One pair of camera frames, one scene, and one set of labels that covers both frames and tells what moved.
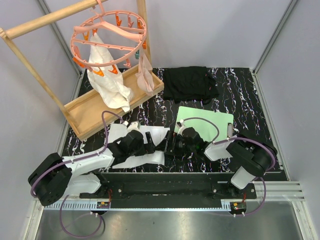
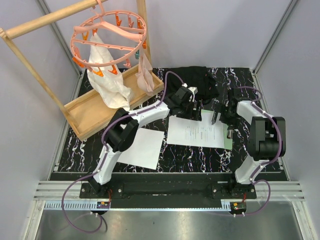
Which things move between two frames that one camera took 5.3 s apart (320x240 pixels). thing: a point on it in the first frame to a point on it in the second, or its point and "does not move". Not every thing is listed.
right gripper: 172,137 to 232,123
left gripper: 148,148 to 193,115
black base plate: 168,190 does not move
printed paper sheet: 157,132 to 187,132
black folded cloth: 189,83 does not move
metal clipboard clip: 230,129 does not move
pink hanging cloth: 144,75 does not move
